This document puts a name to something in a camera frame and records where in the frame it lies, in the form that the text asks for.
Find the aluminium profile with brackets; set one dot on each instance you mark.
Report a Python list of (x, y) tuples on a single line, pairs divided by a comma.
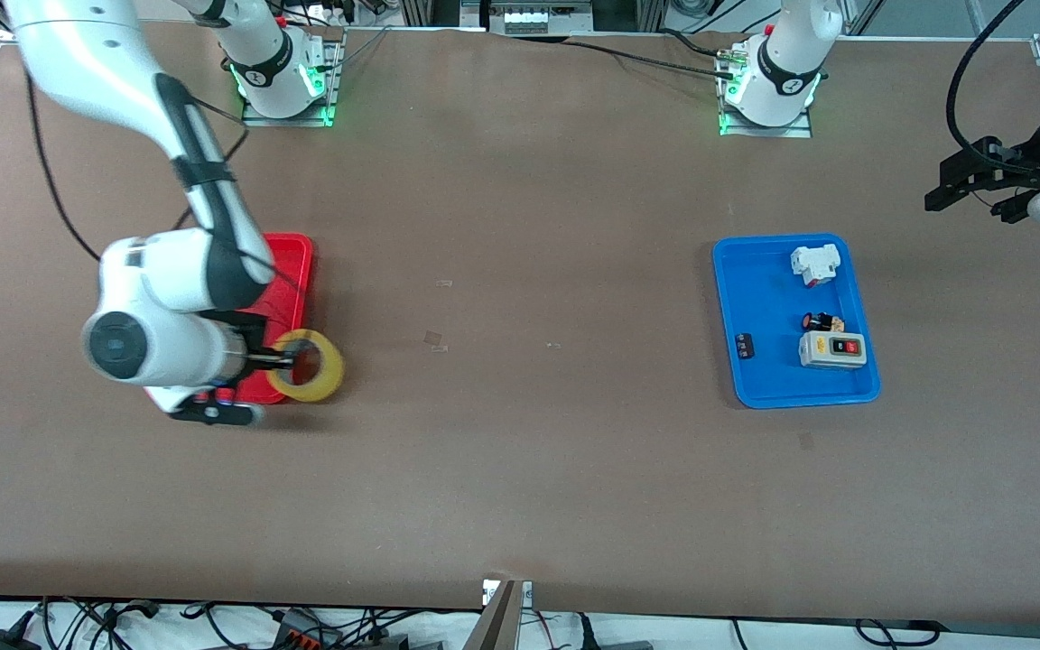
[(497, 623)]

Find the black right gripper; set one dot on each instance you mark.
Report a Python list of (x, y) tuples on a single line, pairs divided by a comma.
[(254, 355)]

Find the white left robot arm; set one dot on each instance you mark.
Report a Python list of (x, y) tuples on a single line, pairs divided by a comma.
[(791, 63)]

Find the yellow tape roll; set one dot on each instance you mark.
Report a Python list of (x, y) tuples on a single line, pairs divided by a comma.
[(326, 384)]

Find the brown tape piece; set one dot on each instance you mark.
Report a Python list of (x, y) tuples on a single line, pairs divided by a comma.
[(433, 338)]

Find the orange connector block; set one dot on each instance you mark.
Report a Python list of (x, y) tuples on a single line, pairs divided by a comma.
[(303, 636)]

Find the aluminium frame structure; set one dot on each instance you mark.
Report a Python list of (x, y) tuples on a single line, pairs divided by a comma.
[(529, 16)]

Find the white electrical connector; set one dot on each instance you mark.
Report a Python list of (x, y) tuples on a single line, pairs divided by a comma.
[(816, 265)]

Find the red plastic tray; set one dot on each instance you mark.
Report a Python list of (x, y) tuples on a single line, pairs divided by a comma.
[(292, 271)]

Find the small black terminal block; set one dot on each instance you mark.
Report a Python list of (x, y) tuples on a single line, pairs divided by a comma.
[(745, 347)]

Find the blue plastic tray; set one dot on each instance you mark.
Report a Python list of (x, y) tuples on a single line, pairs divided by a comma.
[(768, 375)]

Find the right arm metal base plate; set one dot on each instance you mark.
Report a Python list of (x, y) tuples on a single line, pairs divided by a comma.
[(336, 81)]

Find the small black red push button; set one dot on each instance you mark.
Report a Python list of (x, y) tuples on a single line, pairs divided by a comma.
[(822, 322)]

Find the grey switch box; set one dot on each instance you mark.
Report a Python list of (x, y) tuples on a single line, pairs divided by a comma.
[(831, 350)]

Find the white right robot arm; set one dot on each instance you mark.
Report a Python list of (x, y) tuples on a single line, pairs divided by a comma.
[(159, 289)]

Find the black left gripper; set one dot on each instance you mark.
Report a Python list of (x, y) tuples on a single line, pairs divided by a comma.
[(1016, 163)]

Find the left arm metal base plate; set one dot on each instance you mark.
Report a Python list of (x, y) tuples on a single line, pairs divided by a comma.
[(764, 132)]

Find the black power adapter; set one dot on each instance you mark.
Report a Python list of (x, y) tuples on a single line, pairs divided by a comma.
[(1, 641)]

